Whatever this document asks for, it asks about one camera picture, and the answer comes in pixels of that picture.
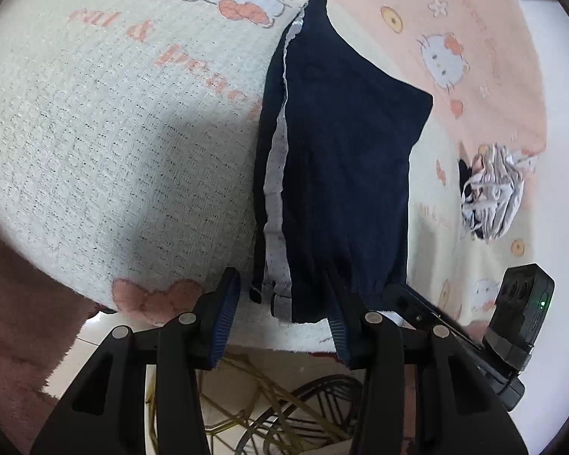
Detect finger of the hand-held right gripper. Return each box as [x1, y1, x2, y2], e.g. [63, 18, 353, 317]
[383, 282, 487, 349]

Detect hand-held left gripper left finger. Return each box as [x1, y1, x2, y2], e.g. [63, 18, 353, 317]
[30, 267, 242, 455]

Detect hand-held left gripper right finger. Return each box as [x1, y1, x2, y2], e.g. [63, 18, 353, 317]
[325, 284, 529, 455]

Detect navy pants with white stripes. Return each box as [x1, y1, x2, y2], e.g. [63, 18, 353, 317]
[251, 0, 434, 325]

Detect crumpled light pink cloth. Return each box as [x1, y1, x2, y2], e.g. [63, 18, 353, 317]
[460, 142, 538, 243]

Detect dark cloth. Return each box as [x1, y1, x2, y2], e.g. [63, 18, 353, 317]
[456, 157, 477, 190]

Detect pink fuzzy blanket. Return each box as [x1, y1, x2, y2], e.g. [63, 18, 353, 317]
[0, 234, 102, 441]

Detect pink and cream printed blanket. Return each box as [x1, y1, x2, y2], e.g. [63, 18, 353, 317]
[0, 0, 569, 356]

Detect dark metal wire frame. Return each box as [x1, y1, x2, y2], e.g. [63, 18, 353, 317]
[232, 373, 367, 455]

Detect yellow wire frame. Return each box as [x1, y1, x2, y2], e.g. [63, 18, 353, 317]
[145, 353, 354, 455]

